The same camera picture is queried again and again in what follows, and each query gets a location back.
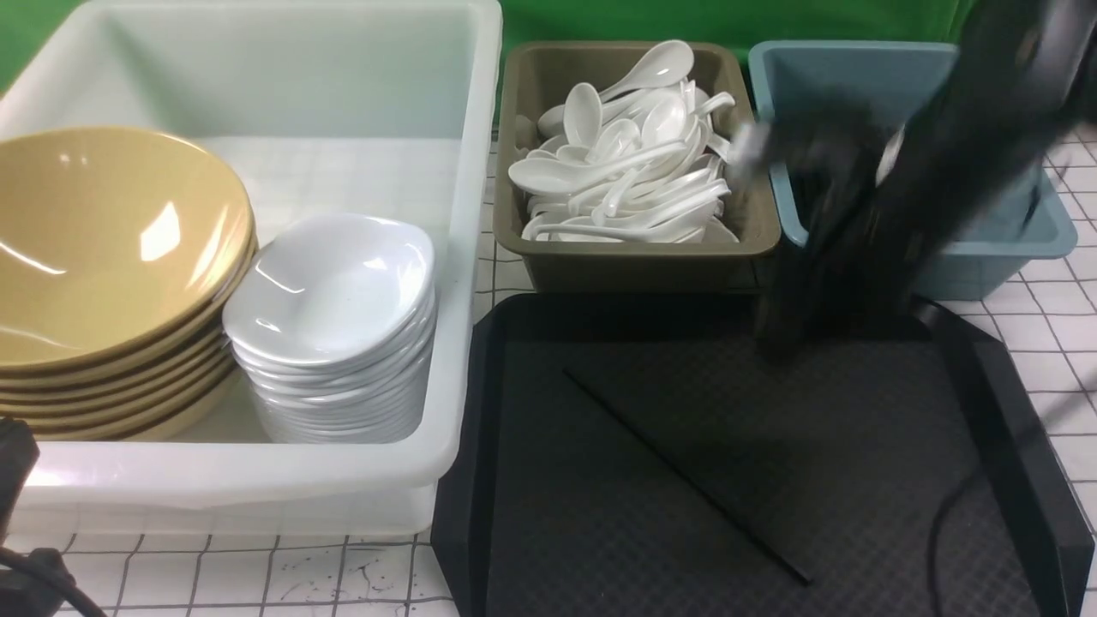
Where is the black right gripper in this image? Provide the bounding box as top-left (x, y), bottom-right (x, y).
top-left (737, 103), bottom-right (890, 352)

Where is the black chopstick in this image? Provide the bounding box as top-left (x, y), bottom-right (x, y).
top-left (561, 368), bottom-right (814, 587)

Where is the yellow noodle bowl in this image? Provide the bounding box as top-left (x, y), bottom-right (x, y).
top-left (1, 126), bottom-right (255, 374)

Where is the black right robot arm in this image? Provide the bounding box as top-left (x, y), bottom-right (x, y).
top-left (733, 1), bottom-right (1096, 359)

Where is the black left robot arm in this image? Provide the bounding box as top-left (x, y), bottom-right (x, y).
top-left (0, 417), bottom-right (39, 539)

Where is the stack of yellow noodle bowls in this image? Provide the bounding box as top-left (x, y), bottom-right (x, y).
top-left (0, 240), bottom-right (261, 444)

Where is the blue chopstick bin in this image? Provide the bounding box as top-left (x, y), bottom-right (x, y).
top-left (748, 40), bottom-right (1077, 302)

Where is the green backdrop cloth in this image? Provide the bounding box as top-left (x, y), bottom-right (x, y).
top-left (3, 1), bottom-right (976, 101)

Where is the pile of white soup spoons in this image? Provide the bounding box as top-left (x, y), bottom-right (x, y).
top-left (507, 40), bottom-right (751, 243)

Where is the olive brown spoon bin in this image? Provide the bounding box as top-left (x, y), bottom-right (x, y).
top-left (491, 40), bottom-right (781, 292)

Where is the black plastic serving tray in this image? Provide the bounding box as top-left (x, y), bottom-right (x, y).
top-left (434, 294), bottom-right (1094, 616)

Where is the white translucent plastic tub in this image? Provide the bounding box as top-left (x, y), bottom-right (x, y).
top-left (3, 1), bottom-right (501, 536)

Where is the stack of white side dishes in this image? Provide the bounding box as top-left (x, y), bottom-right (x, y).
top-left (222, 213), bottom-right (438, 444)

